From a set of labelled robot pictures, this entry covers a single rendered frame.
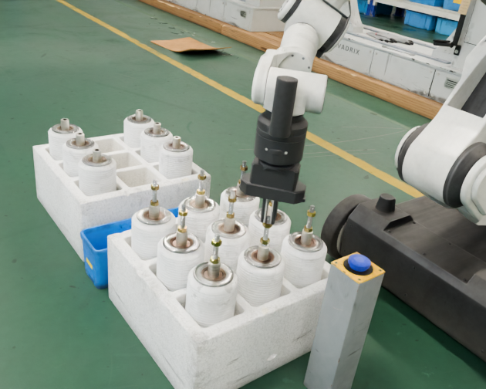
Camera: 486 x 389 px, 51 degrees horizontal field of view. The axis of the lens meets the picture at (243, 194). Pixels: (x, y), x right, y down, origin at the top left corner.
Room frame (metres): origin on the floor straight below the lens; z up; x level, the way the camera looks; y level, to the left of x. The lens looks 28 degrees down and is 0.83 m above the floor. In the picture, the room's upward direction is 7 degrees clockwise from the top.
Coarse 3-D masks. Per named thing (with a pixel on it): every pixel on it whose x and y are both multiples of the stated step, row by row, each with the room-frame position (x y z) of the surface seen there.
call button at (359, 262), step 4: (352, 256) 0.77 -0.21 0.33; (356, 256) 0.77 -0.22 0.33; (360, 256) 0.77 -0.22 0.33; (364, 256) 0.78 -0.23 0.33; (348, 260) 0.77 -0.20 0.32; (352, 260) 0.76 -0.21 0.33; (356, 260) 0.76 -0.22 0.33; (360, 260) 0.76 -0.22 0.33; (364, 260) 0.76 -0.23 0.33; (368, 260) 0.77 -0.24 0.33; (352, 264) 0.75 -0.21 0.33; (356, 264) 0.75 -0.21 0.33; (360, 264) 0.75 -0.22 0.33; (364, 264) 0.75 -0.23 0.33; (368, 264) 0.75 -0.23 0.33; (352, 268) 0.76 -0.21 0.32; (356, 268) 0.75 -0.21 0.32; (360, 268) 0.75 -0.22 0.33; (364, 268) 0.75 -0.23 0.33; (368, 268) 0.75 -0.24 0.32
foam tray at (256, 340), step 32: (128, 256) 0.89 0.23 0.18; (128, 288) 0.88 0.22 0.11; (160, 288) 0.80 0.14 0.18; (288, 288) 0.85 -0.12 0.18; (320, 288) 0.87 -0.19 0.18; (128, 320) 0.88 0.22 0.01; (160, 320) 0.77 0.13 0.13; (192, 320) 0.72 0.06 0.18; (224, 320) 0.73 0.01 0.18; (256, 320) 0.75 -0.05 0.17; (288, 320) 0.81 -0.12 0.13; (160, 352) 0.76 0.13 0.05; (192, 352) 0.68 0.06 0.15; (224, 352) 0.71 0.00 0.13; (256, 352) 0.76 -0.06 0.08; (288, 352) 0.82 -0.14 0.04; (192, 384) 0.67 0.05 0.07; (224, 384) 0.71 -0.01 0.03
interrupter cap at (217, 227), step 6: (216, 222) 0.96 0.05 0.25; (222, 222) 0.96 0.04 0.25; (240, 222) 0.97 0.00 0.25; (216, 228) 0.93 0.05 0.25; (222, 228) 0.94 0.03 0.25; (234, 228) 0.94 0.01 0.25; (240, 228) 0.94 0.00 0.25; (222, 234) 0.91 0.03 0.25; (228, 234) 0.92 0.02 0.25; (234, 234) 0.92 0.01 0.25; (240, 234) 0.92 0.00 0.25
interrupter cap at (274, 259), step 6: (252, 246) 0.88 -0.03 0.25; (246, 252) 0.85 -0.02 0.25; (252, 252) 0.86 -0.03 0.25; (270, 252) 0.87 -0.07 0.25; (276, 252) 0.87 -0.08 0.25; (246, 258) 0.83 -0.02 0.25; (252, 258) 0.84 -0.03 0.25; (270, 258) 0.85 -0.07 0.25; (276, 258) 0.85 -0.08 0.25; (252, 264) 0.82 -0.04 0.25; (258, 264) 0.82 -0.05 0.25; (264, 264) 0.82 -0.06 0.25; (270, 264) 0.83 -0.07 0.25; (276, 264) 0.83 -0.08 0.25
